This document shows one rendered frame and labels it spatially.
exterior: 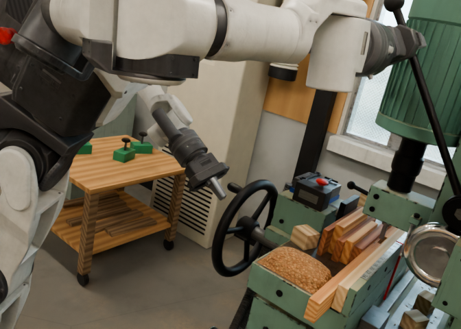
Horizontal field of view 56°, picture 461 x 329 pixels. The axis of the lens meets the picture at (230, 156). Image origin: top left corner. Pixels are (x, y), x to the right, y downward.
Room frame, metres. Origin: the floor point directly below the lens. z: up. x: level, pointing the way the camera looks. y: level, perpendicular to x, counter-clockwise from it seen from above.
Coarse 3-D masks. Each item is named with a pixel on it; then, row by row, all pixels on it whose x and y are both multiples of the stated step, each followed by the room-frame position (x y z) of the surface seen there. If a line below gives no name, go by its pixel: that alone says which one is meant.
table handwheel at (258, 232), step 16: (240, 192) 1.02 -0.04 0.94; (272, 192) 1.14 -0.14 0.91; (272, 208) 1.17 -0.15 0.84; (224, 224) 0.97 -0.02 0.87; (240, 224) 1.07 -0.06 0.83; (256, 224) 1.07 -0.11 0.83; (256, 240) 1.05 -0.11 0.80; (256, 256) 1.13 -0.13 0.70; (224, 272) 1.00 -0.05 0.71; (240, 272) 1.07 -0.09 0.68
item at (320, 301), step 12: (396, 228) 0.99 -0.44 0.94; (372, 252) 0.83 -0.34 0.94; (348, 264) 0.76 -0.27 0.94; (336, 276) 0.71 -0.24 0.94; (324, 288) 0.66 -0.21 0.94; (336, 288) 0.67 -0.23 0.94; (312, 300) 0.62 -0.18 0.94; (324, 300) 0.63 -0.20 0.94; (312, 312) 0.62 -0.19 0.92; (324, 312) 0.65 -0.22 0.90
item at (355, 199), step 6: (348, 198) 0.98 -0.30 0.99; (354, 198) 0.99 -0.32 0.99; (330, 204) 1.00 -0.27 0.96; (342, 204) 0.94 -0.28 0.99; (348, 204) 0.95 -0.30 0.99; (354, 204) 0.99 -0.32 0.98; (336, 210) 0.98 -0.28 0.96; (342, 210) 0.94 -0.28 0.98; (348, 210) 0.96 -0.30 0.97; (336, 216) 0.95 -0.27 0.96; (342, 216) 0.94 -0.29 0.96
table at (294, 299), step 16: (272, 240) 0.98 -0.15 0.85; (288, 240) 0.95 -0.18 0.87; (320, 256) 0.84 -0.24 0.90; (256, 272) 0.76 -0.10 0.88; (272, 272) 0.74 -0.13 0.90; (336, 272) 0.79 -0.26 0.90; (256, 288) 0.75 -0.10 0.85; (272, 288) 0.73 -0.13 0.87; (288, 288) 0.71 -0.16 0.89; (384, 288) 0.85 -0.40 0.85; (288, 304) 0.71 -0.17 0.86; (304, 304) 0.69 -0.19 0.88; (368, 304) 0.76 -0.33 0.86; (304, 320) 0.69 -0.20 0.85; (320, 320) 0.67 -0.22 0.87; (336, 320) 0.66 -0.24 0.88; (352, 320) 0.68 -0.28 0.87
